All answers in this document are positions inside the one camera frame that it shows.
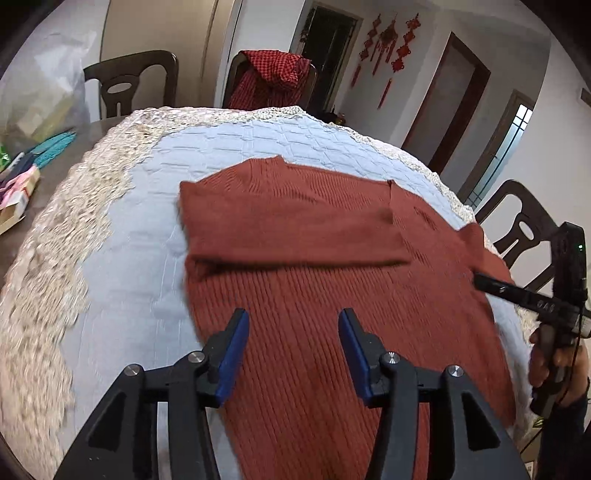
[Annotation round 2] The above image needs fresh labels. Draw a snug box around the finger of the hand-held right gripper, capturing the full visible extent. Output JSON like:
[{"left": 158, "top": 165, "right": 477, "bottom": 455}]
[{"left": 473, "top": 273, "right": 544, "bottom": 311}]

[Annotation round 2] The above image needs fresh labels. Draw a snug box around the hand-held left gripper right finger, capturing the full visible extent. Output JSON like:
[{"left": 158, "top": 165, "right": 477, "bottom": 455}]
[{"left": 338, "top": 308, "right": 532, "bottom": 480}]

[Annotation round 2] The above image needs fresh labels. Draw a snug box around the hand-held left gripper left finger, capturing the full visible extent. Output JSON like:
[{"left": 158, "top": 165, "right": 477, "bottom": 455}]
[{"left": 54, "top": 308, "right": 250, "bottom": 480}]

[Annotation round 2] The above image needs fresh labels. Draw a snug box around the rust red knit sweater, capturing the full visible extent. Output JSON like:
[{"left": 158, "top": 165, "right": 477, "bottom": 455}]
[{"left": 178, "top": 156, "right": 519, "bottom": 480}]

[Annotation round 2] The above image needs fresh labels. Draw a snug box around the person's right forearm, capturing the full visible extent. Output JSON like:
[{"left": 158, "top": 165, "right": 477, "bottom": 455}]
[{"left": 538, "top": 381, "right": 591, "bottom": 480}]

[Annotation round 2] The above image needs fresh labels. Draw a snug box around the person's right hand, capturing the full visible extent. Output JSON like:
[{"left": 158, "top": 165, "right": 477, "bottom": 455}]
[{"left": 529, "top": 324, "right": 591, "bottom": 408}]

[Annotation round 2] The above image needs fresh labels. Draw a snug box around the dark wooden chair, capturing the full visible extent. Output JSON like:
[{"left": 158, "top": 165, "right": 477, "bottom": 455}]
[
  {"left": 222, "top": 50, "right": 318, "bottom": 114},
  {"left": 475, "top": 180, "right": 561, "bottom": 294},
  {"left": 83, "top": 50, "right": 179, "bottom": 121}
]

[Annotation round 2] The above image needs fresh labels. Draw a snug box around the blue quilted lace-edged table cover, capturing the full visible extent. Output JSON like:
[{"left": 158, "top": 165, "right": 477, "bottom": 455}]
[{"left": 0, "top": 106, "right": 536, "bottom": 480}]

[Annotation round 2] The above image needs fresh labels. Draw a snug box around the brown wooden door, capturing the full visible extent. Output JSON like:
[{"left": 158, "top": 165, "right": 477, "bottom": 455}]
[{"left": 402, "top": 32, "right": 491, "bottom": 176}]

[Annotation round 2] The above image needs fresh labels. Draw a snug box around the pink and green box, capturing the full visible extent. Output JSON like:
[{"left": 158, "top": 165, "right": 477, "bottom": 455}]
[{"left": 0, "top": 152, "right": 42, "bottom": 236}]

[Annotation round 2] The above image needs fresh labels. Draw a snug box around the teal woven item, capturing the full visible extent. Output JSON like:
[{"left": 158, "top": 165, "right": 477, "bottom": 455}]
[{"left": 28, "top": 130, "right": 77, "bottom": 169}]

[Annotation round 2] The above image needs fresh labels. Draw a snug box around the red checked garment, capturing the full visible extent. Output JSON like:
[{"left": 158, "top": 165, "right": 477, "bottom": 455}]
[{"left": 228, "top": 50, "right": 312, "bottom": 113}]

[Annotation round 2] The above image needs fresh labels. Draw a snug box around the dark open doorway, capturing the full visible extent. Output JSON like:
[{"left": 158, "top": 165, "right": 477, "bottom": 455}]
[{"left": 295, "top": 2, "right": 363, "bottom": 114}]

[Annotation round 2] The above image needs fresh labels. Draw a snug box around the clear plastic bag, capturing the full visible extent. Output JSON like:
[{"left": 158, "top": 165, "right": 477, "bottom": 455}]
[{"left": 0, "top": 32, "right": 90, "bottom": 144}]

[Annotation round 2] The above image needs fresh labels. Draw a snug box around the window with brown frame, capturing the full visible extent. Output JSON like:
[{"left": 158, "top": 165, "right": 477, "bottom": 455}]
[{"left": 457, "top": 90, "right": 536, "bottom": 208}]

